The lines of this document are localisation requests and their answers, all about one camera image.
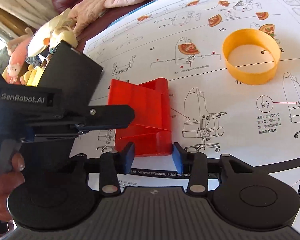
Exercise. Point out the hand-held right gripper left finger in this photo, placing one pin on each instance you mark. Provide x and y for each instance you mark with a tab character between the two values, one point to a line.
130	158

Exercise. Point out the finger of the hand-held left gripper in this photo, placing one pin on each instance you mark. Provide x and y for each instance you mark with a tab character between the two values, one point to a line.
65	136
115	115

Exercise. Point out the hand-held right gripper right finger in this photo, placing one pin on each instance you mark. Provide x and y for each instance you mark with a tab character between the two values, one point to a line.
178	158

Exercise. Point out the red plastic phone stand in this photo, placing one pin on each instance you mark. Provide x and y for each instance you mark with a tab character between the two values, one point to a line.
145	100

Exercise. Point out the black box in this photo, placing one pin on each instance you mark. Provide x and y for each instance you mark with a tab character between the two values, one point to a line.
72	75

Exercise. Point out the person's left hand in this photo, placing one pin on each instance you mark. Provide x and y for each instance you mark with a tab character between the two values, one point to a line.
2	187

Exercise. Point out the yellow plastic toy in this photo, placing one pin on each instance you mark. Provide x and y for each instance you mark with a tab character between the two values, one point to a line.
36	78

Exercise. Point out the pile of plush toys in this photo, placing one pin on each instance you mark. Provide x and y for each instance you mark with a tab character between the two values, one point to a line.
17	55

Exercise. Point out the printed instruction sheet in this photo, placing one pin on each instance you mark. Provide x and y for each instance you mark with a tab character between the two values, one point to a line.
240	120

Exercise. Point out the dark red leather sofa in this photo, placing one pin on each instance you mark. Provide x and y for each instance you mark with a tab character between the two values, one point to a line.
65	2

